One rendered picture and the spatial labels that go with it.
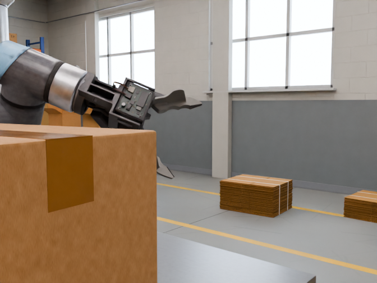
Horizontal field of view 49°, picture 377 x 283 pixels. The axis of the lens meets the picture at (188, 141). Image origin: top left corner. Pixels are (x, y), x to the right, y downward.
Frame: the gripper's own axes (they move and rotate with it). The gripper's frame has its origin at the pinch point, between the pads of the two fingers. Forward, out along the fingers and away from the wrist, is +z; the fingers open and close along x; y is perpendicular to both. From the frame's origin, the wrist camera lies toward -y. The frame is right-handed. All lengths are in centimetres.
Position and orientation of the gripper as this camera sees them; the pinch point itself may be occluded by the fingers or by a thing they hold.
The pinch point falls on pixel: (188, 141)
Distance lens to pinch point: 73.7
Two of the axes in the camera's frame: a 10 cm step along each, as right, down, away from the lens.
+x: 3.3, -8.7, 3.7
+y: 1.9, -3.2, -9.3
